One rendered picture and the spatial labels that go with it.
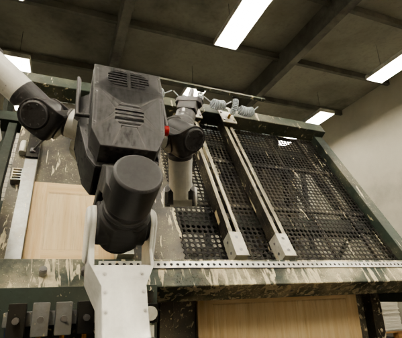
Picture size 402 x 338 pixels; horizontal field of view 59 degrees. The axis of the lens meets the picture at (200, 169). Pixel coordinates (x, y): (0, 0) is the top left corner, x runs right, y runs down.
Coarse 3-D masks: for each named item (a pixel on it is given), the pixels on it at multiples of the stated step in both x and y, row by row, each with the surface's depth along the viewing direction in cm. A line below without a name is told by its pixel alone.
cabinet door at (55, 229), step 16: (48, 192) 148; (64, 192) 150; (80, 192) 153; (32, 208) 139; (48, 208) 142; (64, 208) 145; (80, 208) 147; (32, 224) 134; (48, 224) 136; (64, 224) 139; (80, 224) 141; (32, 240) 129; (48, 240) 131; (64, 240) 133; (80, 240) 135; (32, 256) 124; (48, 256) 126; (64, 256) 128; (80, 256) 130; (96, 256) 132; (112, 256) 134
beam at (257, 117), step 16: (32, 80) 193; (48, 80) 198; (64, 80) 203; (48, 96) 200; (64, 96) 202; (208, 112) 231; (240, 128) 245; (256, 128) 249; (272, 128) 252; (288, 128) 255; (304, 128) 259; (320, 128) 268
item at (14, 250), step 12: (24, 168) 151; (36, 168) 156; (24, 180) 146; (24, 192) 141; (24, 204) 137; (24, 216) 133; (12, 228) 127; (24, 228) 129; (12, 240) 124; (24, 240) 127; (12, 252) 120
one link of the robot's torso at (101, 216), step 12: (96, 204) 93; (96, 228) 88; (108, 228) 85; (120, 228) 85; (132, 228) 86; (144, 228) 89; (96, 240) 87; (108, 240) 88; (120, 240) 88; (132, 240) 89; (144, 240) 91
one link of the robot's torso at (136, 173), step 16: (128, 160) 81; (144, 160) 82; (112, 176) 78; (128, 176) 78; (144, 176) 79; (160, 176) 81; (96, 192) 97; (112, 192) 79; (128, 192) 76; (144, 192) 77; (112, 208) 82; (128, 208) 80; (144, 208) 81; (128, 224) 84
